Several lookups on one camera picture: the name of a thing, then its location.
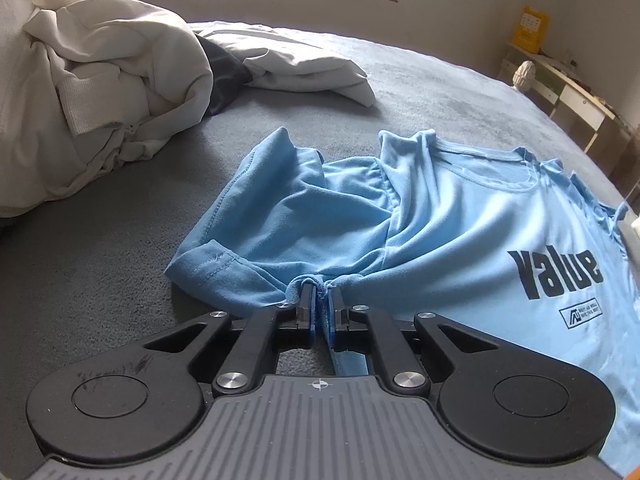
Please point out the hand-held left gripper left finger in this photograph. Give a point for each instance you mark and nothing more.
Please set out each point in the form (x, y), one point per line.
(311, 320)

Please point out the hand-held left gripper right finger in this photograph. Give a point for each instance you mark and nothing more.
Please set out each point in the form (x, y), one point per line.
(328, 332)

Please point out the light blue t-shirt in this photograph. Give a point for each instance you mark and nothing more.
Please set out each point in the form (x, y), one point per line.
(450, 220)

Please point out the dark grey garment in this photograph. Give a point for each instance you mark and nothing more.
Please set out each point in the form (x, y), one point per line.
(225, 85)

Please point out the white garment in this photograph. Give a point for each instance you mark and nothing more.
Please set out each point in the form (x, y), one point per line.
(300, 65)

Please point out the cream sweatshirt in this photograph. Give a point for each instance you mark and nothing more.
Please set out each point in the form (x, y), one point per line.
(100, 85)

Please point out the white pineapple-shaped ornament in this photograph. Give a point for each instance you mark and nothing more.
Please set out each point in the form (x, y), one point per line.
(524, 76)

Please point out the cream wooden desk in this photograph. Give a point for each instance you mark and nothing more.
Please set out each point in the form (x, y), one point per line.
(575, 110)

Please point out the yellow box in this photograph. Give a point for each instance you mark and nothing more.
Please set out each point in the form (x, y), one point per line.
(530, 30)

